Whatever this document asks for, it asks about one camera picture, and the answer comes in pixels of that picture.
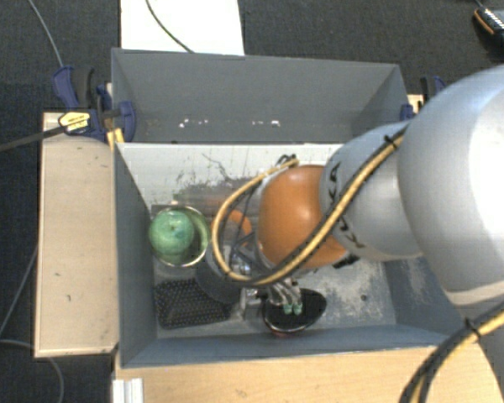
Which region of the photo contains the black oval dish red rim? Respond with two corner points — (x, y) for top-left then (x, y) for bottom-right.
(261, 288), (328, 338)

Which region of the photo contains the black mesh pad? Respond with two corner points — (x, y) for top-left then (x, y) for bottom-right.
(152, 278), (235, 331)

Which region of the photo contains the green apple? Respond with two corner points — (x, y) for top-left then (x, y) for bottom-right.
(147, 209), (196, 256)

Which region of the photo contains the pale wood board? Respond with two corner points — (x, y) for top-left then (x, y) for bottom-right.
(34, 113), (121, 359)

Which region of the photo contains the grey metal bin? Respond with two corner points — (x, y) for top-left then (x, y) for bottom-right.
(110, 47), (467, 369)

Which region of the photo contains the black cylinder on white bracket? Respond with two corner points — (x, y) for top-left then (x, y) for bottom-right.
(332, 254), (360, 269)

